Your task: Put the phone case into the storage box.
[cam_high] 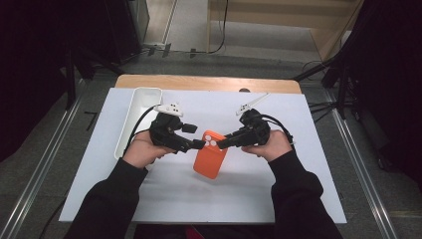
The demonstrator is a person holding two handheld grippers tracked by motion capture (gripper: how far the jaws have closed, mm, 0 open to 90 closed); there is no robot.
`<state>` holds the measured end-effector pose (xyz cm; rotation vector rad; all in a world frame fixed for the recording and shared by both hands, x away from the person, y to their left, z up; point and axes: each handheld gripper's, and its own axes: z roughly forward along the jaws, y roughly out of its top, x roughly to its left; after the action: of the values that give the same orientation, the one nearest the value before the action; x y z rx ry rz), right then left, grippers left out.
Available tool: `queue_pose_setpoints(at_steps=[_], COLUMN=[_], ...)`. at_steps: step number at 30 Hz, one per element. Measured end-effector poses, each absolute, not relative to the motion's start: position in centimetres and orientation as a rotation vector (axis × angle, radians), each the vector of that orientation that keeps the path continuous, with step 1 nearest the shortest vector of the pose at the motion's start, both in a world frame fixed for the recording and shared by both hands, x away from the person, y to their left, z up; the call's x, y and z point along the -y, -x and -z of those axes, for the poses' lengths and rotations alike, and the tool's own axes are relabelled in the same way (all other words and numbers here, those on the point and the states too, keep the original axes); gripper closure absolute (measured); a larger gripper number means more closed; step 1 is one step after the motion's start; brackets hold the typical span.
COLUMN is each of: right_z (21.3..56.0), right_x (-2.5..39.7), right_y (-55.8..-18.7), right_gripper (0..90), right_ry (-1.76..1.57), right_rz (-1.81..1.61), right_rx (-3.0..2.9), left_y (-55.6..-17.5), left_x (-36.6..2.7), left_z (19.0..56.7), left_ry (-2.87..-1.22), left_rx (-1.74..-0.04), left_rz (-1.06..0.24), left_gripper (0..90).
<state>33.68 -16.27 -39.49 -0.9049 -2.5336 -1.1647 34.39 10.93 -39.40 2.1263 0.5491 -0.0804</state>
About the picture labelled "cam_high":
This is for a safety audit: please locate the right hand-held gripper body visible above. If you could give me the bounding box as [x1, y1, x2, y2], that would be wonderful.
[228, 94, 272, 148]

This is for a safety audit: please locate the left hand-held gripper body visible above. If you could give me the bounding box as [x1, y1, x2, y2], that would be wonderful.
[148, 103, 194, 154]

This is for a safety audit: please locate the orange phone case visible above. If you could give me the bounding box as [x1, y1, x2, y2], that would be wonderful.
[193, 129, 229, 180]

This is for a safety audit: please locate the white plastic tray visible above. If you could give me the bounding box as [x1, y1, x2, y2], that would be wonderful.
[113, 87, 163, 160]

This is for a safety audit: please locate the person's right hand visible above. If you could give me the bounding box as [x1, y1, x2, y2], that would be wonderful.
[241, 128, 295, 163]

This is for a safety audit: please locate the person's left hand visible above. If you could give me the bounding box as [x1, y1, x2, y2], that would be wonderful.
[122, 130, 176, 170]

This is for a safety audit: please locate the wooden table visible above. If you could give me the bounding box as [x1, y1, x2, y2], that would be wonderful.
[114, 74, 303, 95]

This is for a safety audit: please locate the white table cover sheet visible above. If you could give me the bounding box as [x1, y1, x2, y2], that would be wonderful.
[59, 87, 347, 225]

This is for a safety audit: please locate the person's black jacket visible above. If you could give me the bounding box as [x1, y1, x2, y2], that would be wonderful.
[132, 222, 278, 239]

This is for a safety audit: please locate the black tripod stand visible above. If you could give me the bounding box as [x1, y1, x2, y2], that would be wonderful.
[293, 58, 354, 121]

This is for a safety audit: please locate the black metal stand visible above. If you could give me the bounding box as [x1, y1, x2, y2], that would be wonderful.
[64, 49, 78, 112]

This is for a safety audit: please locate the grey cabinet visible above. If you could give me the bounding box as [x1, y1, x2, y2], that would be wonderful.
[128, 0, 151, 45]

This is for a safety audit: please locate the light wooden platform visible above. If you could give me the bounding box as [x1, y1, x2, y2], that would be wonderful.
[206, 0, 365, 62]

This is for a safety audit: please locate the black curtain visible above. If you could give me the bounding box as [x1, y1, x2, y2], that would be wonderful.
[0, 0, 142, 162]
[331, 0, 422, 182]

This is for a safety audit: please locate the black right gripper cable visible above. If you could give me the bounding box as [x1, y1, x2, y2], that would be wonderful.
[260, 114, 297, 147]

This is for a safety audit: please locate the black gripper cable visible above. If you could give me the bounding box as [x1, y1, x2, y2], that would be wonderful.
[122, 105, 159, 157]
[260, 114, 297, 147]

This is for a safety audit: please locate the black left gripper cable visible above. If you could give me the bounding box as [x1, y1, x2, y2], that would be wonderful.
[122, 105, 159, 157]

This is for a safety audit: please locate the black hanging cable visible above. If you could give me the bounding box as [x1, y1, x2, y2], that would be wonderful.
[195, 0, 231, 56]

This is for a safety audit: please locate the metal floor rail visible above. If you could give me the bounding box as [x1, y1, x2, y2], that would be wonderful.
[0, 96, 85, 239]
[323, 89, 400, 239]

